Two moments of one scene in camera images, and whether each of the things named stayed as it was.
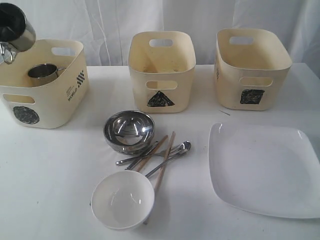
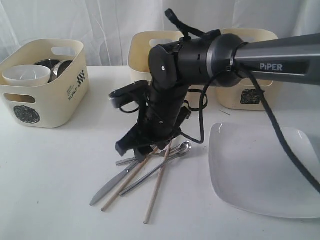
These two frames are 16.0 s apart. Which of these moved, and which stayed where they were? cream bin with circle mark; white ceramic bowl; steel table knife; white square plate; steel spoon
Moved: steel table knife; white ceramic bowl
Stayed: steel spoon; white square plate; cream bin with circle mark
